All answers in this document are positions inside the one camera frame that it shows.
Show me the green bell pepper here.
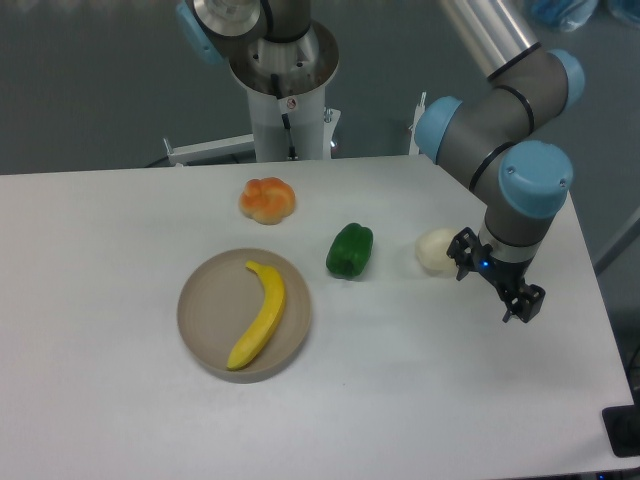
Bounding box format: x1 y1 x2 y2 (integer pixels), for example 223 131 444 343
325 223 374 279

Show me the beige round plate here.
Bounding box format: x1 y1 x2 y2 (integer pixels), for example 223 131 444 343
177 248 312 383

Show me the black device at table edge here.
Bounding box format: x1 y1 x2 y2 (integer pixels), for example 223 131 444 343
602 405 639 458

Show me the white round bun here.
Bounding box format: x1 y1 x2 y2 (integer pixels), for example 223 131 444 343
414 228 457 277

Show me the orange bread roll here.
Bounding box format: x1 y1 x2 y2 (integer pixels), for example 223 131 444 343
238 177 296 225

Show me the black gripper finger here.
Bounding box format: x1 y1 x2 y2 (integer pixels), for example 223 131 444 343
502 284 545 323
446 227 478 281

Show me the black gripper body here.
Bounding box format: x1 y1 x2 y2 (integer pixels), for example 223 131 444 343
471 241 531 302

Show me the blue plastic bag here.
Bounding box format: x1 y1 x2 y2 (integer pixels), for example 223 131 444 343
524 0 639 33

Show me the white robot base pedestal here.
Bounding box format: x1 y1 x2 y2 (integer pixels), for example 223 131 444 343
230 21 339 162

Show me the white metal frame bracket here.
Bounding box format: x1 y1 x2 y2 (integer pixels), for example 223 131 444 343
163 134 255 166

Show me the yellow banana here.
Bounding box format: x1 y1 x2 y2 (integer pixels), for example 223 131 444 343
226 261 287 371

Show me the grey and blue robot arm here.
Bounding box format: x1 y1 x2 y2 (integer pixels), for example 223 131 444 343
176 1 585 321

